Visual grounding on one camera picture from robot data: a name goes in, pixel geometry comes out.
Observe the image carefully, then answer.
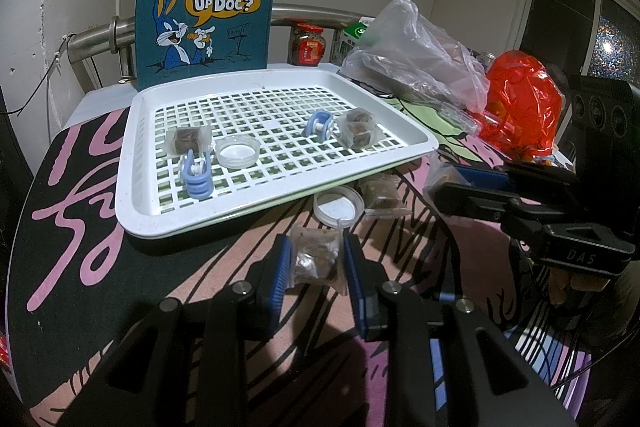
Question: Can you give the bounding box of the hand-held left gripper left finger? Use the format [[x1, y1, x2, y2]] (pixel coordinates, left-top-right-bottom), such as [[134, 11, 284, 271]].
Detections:
[[55, 234, 293, 427]]

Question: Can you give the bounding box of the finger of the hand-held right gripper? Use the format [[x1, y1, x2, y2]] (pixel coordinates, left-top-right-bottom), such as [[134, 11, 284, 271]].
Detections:
[[450, 162, 581, 198], [431, 181, 521, 225]]

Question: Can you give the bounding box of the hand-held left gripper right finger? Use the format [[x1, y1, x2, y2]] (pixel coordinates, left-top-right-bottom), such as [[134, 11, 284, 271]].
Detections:
[[342, 234, 591, 427]]

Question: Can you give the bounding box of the clear round lid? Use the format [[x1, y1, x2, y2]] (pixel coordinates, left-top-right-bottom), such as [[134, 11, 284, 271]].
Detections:
[[313, 185, 365, 224], [215, 135, 262, 168]]

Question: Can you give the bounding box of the blue flower clip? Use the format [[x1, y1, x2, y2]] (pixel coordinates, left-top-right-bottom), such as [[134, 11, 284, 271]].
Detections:
[[179, 149, 213, 200], [305, 109, 335, 144]]

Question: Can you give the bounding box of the white slotted tray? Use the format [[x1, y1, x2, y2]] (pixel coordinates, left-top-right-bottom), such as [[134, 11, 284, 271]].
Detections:
[[115, 68, 440, 239]]

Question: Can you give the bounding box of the person's right hand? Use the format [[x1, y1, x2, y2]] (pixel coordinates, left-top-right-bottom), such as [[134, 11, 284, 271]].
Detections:
[[547, 269, 588, 308]]

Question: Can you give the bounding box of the small clear plastic box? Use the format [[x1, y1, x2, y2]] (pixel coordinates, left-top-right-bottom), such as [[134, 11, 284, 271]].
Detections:
[[440, 102, 501, 132]]

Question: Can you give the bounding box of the red plastic bag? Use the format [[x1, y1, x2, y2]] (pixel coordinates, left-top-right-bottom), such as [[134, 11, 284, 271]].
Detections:
[[475, 49, 568, 158]]

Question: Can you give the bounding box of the clear plastic bag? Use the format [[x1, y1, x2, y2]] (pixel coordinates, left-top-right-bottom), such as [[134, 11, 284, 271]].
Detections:
[[340, 0, 491, 112]]

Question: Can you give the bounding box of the green and white box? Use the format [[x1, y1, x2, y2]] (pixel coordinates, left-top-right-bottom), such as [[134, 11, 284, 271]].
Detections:
[[332, 18, 376, 66]]

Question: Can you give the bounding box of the dark window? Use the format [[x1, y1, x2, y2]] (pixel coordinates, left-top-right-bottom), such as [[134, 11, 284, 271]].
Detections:
[[517, 0, 640, 80]]

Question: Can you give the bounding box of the red label glass jar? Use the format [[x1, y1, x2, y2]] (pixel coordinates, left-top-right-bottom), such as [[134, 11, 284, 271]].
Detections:
[[289, 23, 328, 68]]

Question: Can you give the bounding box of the metal rail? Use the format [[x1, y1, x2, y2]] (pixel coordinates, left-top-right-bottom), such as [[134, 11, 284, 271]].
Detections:
[[65, 4, 373, 65]]

